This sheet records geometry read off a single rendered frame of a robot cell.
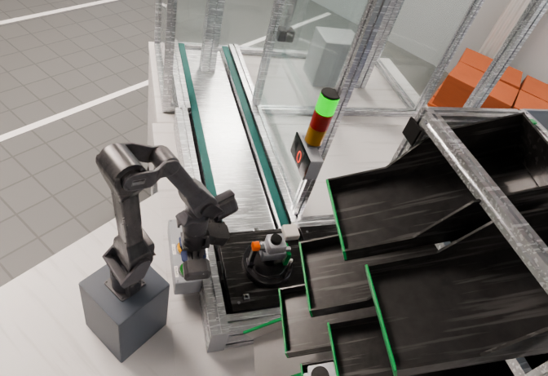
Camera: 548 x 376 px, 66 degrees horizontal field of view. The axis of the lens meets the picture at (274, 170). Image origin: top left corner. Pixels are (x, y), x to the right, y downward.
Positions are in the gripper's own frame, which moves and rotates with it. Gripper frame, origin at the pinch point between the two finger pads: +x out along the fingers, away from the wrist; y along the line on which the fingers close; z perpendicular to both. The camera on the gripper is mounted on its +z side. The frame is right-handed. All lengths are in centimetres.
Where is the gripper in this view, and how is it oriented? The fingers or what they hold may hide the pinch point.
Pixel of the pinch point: (191, 255)
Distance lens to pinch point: 111.5
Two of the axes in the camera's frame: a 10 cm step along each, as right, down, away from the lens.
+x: -2.1, 7.0, 6.8
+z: 9.4, -0.4, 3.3
